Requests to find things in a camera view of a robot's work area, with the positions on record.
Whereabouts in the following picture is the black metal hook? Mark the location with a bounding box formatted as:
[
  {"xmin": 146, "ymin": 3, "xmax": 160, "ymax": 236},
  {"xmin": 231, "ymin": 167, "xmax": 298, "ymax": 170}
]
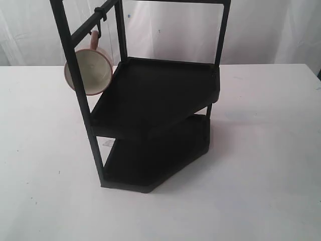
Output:
[{"xmin": 94, "ymin": 7, "xmax": 108, "ymax": 42}]

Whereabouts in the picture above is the black two-tier metal rack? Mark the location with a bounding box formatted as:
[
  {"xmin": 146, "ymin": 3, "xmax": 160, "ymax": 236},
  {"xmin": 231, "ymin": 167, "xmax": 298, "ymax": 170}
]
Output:
[{"xmin": 51, "ymin": 1, "xmax": 231, "ymax": 193}]

